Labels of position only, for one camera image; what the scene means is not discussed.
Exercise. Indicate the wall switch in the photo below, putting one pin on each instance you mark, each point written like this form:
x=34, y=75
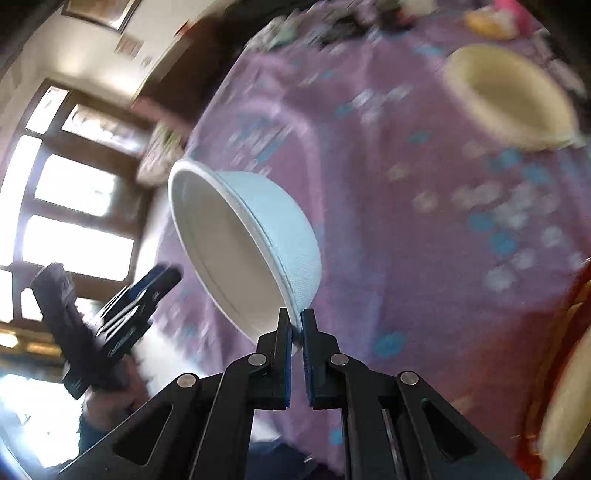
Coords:
x=146, y=61

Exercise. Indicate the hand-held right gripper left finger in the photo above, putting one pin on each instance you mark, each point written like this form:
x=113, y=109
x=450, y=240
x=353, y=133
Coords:
x=284, y=369

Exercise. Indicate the cream plastic bowl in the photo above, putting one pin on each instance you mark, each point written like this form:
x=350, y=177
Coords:
x=570, y=415
x=508, y=92

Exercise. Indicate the framed painting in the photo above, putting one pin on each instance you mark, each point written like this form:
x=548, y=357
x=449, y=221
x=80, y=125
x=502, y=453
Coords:
x=101, y=11

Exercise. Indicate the pink bottle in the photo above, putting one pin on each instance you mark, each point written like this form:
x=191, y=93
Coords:
x=508, y=4

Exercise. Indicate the bagged yellow food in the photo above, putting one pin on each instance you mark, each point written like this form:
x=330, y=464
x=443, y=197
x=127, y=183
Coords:
x=489, y=23

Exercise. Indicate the person's left hand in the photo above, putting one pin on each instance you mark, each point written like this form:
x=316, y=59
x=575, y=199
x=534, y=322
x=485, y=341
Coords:
x=111, y=406

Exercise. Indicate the wooden glass door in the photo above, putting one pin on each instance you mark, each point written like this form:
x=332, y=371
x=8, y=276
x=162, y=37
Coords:
x=27, y=207

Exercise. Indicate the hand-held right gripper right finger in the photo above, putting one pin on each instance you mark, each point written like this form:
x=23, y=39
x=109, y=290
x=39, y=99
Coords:
x=308, y=364

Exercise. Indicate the purple floral tablecloth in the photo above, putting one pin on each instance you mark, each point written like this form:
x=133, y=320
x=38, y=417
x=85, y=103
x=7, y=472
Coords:
x=392, y=207

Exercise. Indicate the large red glass plate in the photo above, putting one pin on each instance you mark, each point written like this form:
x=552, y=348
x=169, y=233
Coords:
x=533, y=415

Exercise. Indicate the person's left forearm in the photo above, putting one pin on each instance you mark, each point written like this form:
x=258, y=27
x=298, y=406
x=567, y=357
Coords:
x=92, y=438

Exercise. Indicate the white foam bowl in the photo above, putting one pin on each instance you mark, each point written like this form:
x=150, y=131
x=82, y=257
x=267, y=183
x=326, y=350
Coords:
x=221, y=240

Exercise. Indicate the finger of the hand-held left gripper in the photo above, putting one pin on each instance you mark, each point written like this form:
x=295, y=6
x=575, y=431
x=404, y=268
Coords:
x=134, y=288
x=161, y=288

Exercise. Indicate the wall plaque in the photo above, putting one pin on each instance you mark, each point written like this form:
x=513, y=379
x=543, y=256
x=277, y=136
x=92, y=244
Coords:
x=128, y=47

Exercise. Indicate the brown armchair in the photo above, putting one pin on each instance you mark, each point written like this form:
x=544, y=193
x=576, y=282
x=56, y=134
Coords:
x=184, y=74

